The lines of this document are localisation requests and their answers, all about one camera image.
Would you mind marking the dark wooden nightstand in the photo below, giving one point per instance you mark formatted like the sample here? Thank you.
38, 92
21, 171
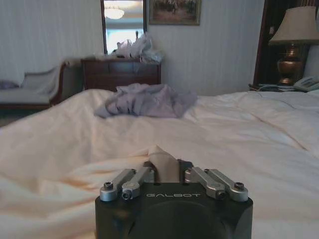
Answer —
274, 87

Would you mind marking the wall mirror with dark frame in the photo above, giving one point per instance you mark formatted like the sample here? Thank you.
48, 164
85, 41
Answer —
123, 26

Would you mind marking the dark wooden dresser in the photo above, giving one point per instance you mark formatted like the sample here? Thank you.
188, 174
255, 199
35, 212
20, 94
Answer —
122, 72

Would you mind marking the cream white bed duvet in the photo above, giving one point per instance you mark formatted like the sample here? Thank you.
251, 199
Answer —
159, 154

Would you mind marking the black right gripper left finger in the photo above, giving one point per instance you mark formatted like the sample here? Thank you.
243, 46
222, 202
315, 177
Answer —
129, 179

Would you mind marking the translucent plastic bag pile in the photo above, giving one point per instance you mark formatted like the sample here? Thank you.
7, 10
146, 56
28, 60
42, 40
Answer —
139, 48

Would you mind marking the upholstered chaise with wooden frame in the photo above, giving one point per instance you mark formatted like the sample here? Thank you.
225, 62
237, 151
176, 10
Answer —
37, 87

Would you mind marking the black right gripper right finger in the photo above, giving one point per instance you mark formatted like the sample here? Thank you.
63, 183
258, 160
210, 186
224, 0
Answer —
214, 181

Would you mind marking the crumpled lavender garment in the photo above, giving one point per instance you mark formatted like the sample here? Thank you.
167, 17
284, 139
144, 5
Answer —
147, 102

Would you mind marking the framed landscape painting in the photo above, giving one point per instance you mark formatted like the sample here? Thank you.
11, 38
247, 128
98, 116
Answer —
175, 11

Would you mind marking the brass table lamp beige shade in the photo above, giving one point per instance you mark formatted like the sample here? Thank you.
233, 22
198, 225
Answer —
292, 42

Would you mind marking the pale desk telephone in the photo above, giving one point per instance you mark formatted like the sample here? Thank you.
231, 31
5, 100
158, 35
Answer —
306, 83

